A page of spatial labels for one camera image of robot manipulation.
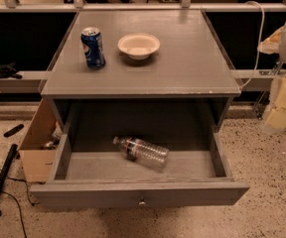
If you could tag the clear plastic water bottle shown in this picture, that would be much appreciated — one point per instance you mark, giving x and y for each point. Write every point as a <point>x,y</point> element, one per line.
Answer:
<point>142,152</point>

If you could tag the silver drawer knob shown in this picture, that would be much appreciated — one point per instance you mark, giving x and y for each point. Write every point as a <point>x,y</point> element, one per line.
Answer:
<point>142,203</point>

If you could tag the grey open top drawer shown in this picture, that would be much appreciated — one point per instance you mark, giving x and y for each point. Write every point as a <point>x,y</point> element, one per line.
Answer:
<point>89,171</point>

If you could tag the grey wooden cabinet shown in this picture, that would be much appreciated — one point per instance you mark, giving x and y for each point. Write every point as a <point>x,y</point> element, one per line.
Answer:
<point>189,62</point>

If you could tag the blue Pepsi soda can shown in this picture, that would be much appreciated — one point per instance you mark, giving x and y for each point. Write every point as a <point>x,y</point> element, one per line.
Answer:
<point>91,40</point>

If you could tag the items inside cardboard box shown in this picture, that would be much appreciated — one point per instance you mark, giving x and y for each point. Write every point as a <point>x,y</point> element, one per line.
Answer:
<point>55,138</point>

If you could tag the brown cardboard box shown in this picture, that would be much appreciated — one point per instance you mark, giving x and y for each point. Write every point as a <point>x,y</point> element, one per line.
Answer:
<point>37,150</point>

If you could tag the small black flat object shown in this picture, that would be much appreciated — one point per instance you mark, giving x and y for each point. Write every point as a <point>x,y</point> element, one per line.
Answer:
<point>13,131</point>

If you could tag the black bag on ledge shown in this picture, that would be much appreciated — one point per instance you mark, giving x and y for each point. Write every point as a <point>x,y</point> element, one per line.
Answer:
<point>8,70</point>

